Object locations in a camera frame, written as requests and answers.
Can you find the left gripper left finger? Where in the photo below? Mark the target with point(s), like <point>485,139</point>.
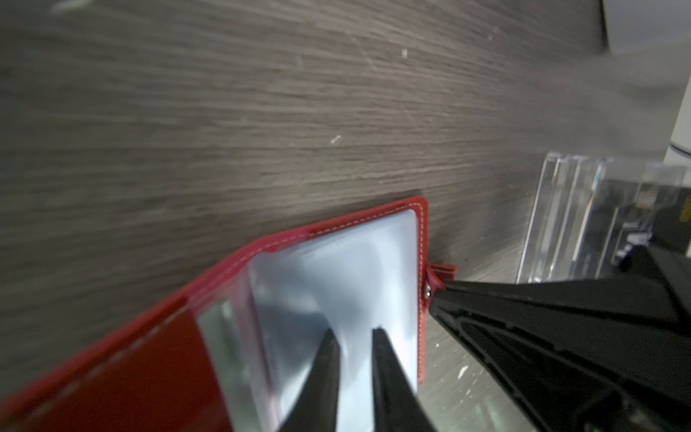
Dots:
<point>316,408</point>

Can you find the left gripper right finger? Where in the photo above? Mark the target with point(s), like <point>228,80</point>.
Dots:
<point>396,407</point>

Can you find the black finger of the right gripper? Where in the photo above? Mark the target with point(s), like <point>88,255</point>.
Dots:
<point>584,355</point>

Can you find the red leather card holder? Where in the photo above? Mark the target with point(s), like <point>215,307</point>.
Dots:
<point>232,350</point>

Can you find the black vip card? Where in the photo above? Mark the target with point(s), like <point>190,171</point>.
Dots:
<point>671,227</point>

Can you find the clear acrylic card stand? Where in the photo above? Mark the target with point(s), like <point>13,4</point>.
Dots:
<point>589,213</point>

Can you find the white digital clock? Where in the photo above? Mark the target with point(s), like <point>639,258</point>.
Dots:
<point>635,25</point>

